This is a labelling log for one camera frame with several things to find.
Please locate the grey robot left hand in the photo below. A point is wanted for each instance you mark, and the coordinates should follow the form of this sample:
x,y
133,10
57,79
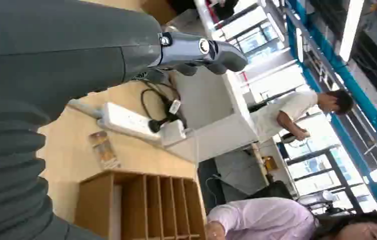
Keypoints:
x,y
59,43

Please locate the white power strip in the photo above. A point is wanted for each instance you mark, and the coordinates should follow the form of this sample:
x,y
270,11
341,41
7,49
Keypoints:
x,y
127,122

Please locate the brown cardboard box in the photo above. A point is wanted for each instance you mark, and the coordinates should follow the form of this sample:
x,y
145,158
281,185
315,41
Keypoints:
x,y
158,10

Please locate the black plug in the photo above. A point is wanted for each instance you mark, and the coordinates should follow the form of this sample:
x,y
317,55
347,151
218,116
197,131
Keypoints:
x,y
157,125

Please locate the ribbed grey left arm sleeve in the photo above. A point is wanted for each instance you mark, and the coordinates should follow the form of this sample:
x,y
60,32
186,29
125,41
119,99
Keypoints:
x,y
6,172

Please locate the white power adapter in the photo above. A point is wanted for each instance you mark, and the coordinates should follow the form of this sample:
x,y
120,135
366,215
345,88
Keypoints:
x,y
173,132

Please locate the white desk partition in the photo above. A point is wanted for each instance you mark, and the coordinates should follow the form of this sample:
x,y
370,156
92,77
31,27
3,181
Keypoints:
x,y
208,116

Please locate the wooden card box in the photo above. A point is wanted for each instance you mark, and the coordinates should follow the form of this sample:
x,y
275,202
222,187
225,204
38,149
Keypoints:
x,y
135,212

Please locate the person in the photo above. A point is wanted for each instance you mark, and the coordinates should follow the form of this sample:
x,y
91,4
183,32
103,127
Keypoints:
x,y
268,218
294,109

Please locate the long ceiling lamp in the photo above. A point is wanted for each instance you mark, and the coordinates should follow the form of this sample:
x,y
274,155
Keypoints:
x,y
350,30

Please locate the blue ceiling beam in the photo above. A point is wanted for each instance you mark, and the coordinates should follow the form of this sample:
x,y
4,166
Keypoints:
x,y
350,86

